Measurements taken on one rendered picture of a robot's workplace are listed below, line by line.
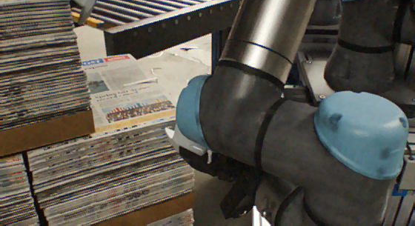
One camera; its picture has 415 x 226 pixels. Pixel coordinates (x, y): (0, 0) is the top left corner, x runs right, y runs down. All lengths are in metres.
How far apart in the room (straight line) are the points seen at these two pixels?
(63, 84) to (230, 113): 0.32
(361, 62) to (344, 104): 0.52
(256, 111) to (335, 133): 0.08
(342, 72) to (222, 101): 0.53
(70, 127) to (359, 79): 0.57
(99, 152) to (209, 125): 0.34
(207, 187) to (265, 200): 1.38
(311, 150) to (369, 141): 0.05
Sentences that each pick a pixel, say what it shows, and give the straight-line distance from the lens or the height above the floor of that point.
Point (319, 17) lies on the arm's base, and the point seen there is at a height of 0.84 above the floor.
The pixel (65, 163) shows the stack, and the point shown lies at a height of 0.80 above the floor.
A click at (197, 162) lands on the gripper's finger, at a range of 0.53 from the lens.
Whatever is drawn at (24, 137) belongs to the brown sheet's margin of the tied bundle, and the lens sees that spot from 0.65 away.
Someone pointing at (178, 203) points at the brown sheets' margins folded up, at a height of 0.64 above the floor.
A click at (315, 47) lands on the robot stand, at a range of 1.35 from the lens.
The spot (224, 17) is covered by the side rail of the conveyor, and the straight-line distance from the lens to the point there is 1.68.
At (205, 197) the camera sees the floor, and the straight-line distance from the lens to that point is 1.77.
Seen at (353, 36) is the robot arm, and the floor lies 0.93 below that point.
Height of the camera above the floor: 1.18
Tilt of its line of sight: 29 degrees down
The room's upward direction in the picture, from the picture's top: straight up
